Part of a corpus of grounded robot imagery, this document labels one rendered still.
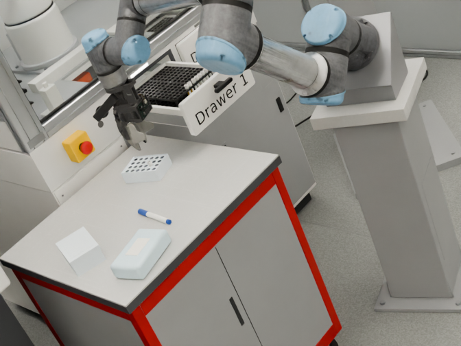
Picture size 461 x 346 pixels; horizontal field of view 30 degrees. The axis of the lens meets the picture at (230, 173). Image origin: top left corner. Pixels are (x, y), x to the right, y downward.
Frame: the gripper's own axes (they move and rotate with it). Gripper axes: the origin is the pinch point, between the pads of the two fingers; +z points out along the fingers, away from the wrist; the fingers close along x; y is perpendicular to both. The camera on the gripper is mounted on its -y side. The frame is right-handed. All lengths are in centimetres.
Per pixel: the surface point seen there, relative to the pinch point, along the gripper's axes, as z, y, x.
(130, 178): 9.8, -5.9, -3.6
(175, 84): -2.3, 0.4, 28.0
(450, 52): 84, 40, 185
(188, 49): -2, -6, 52
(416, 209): 49, 65, 25
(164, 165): 9.3, 4.1, 1.2
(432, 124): 84, 43, 125
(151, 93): -2.6, -6.2, 23.5
